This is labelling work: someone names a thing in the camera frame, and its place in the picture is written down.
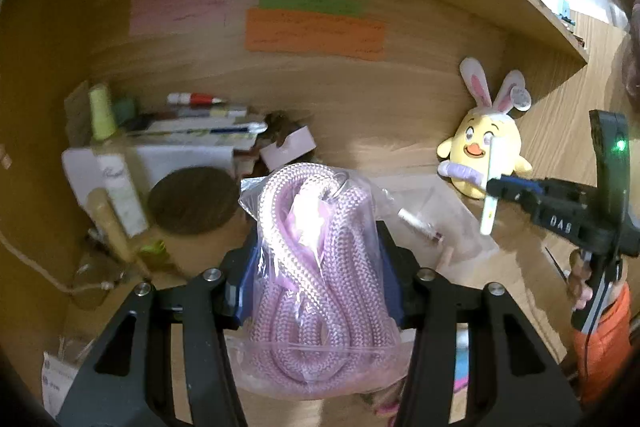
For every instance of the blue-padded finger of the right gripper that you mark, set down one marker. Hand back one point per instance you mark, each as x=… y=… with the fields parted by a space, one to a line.
x=518 y=185
x=529 y=202

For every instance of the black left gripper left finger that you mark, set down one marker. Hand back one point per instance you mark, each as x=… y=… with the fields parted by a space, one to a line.
x=126 y=377

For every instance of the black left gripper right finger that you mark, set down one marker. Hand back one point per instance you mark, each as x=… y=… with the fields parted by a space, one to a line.
x=513 y=378

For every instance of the pink wooden stick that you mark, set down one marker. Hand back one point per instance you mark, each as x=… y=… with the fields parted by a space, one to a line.
x=445 y=259

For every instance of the clear plastic storage bin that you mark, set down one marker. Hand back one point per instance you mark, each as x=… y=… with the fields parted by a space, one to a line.
x=322 y=219

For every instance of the white tube with red cap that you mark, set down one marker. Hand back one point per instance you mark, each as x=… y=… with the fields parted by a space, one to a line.
x=427 y=230

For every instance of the right hand orange sleeve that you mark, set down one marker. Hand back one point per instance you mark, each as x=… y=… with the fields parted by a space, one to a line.
x=579 y=292

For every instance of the yellow chick bunny plush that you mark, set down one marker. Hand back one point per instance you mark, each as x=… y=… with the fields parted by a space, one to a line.
x=487 y=137

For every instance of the black tweezers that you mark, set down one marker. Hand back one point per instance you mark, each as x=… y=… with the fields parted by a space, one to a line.
x=562 y=273

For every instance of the brown mug with lid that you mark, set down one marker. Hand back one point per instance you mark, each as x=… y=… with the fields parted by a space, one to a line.
x=194 y=200

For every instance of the white lotion bottle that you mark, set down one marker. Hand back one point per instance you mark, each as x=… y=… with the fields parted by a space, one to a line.
x=124 y=197

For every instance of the small pink white box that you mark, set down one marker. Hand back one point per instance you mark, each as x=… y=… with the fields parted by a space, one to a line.
x=297 y=144

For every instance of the stack of books and papers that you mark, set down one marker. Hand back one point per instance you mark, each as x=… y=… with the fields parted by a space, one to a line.
x=153 y=148

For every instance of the yellow green bottle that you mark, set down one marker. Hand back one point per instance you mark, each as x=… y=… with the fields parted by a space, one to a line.
x=103 y=121

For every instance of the orange sticky note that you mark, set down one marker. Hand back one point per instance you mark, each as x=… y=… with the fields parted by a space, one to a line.
x=289 y=31

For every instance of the red white marker pen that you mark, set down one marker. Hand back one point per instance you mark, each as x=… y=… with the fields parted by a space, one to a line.
x=192 y=99

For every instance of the green sticky note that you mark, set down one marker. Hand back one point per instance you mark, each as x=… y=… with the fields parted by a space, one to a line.
x=333 y=7

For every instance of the pink sticky note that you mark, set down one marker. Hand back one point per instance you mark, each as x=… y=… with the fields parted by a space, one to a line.
x=167 y=17

